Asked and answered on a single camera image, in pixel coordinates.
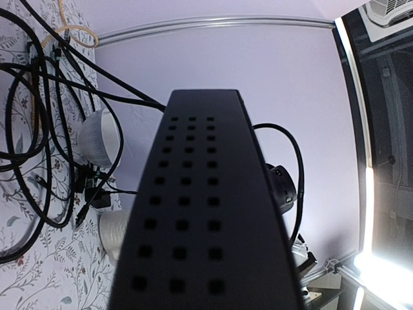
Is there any black network switch box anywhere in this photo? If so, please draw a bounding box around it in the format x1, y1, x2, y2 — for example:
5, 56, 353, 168
108, 90, 305, 309

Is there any black cable tangle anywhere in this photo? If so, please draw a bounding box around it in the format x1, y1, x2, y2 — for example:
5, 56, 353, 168
0, 0, 168, 262

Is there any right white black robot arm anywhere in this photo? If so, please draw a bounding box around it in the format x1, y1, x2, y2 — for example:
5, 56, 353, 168
253, 123, 317, 278

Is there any black plug adapter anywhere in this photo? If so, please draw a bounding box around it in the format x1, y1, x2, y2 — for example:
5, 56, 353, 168
85, 187, 112, 209

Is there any white ceramic bowl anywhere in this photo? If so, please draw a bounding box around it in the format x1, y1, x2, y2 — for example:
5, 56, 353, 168
77, 108, 121, 169

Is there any cream ceramic mug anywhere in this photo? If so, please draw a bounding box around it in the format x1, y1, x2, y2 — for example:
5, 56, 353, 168
99, 210, 130, 266

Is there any white floral table mat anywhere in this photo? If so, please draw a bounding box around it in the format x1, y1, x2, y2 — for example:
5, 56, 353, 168
1, 1, 114, 309

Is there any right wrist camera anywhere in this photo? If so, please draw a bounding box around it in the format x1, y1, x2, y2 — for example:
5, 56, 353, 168
266, 163, 297, 214

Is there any right aluminium frame post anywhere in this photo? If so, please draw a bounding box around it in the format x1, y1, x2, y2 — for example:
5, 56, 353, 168
98, 15, 335, 48

